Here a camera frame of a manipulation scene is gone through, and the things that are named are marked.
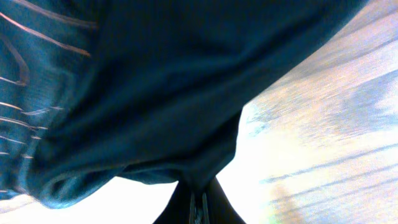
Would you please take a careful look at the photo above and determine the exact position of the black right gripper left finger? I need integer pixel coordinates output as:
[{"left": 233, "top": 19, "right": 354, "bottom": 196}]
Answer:
[{"left": 154, "top": 182, "right": 195, "bottom": 224}]

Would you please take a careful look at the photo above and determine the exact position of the black orange-patterned shirt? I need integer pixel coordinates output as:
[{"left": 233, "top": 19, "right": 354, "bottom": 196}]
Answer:
[{"left": 1, "top": 0, "right": 364, "bottom": 208}]

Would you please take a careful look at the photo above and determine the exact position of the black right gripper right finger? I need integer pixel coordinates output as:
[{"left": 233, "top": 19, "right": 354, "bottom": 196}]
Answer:
[{"left": 201, "top": 177, "right": 246, "bottom": 224}]

